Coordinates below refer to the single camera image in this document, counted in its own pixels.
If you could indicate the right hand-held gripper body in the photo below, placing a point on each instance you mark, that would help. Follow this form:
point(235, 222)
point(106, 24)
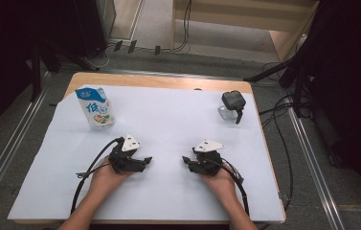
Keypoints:
point(210, 163)

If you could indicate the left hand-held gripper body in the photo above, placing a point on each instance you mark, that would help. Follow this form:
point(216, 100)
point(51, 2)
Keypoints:
point(122, 161)

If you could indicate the blue and white milk carton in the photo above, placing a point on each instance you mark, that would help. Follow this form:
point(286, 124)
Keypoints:
point(96, 108)

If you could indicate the clear container with black lid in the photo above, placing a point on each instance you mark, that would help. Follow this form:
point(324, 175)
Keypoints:
point(233, 100)

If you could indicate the person's right hand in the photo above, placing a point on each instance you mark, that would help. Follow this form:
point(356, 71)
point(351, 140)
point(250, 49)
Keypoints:
point(222, 185)

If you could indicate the person's left hand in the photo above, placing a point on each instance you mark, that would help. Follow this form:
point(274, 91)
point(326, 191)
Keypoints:
point(104, 182)

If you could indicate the white paper sheet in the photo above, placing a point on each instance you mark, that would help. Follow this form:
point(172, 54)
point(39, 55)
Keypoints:
point(168, 127)

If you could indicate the wooden table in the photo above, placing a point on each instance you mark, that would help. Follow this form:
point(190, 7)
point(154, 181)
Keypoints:
point(155, 81)

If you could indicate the black metal stand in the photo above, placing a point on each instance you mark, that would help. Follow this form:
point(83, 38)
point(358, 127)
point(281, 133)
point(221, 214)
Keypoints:
point(296, 73)
point(36, 70)

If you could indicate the dark cabinet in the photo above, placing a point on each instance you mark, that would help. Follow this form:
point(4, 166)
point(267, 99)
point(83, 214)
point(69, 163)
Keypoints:
point(92, 25)

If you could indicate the light wooden furniture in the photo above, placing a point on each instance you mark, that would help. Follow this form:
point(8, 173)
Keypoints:
point(248, 16)

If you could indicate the metal table bracket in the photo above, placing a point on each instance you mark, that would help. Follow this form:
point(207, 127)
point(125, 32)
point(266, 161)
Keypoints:
point(284, 198)

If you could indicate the metal floor rail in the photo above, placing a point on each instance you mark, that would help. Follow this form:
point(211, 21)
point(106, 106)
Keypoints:
point(5, 159)
point(315, 166)

